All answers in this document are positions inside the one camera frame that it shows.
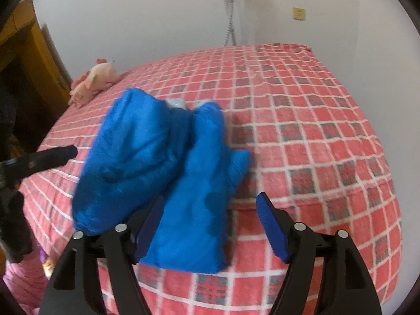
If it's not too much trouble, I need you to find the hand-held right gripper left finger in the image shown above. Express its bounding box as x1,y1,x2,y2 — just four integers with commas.
39,194,165,315

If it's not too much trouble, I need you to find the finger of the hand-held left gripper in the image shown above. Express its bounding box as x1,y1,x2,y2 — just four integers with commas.
0,145,78,180

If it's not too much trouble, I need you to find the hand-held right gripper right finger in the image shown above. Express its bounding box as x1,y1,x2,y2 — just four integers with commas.
256,192,383,315

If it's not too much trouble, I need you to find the blue jacket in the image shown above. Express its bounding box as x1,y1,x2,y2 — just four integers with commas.
71,87,253,274

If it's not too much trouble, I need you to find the pink clothing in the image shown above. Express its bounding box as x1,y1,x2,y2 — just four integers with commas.
3,248,50,314

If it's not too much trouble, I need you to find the pink plush unicorn toy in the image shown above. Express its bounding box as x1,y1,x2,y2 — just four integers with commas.
68,58,120,107

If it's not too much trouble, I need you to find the red plaid blanket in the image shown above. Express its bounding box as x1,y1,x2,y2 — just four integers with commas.
18,43,402,315

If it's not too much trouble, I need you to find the metal shower hose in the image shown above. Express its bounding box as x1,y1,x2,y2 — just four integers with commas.
210,0,237,47

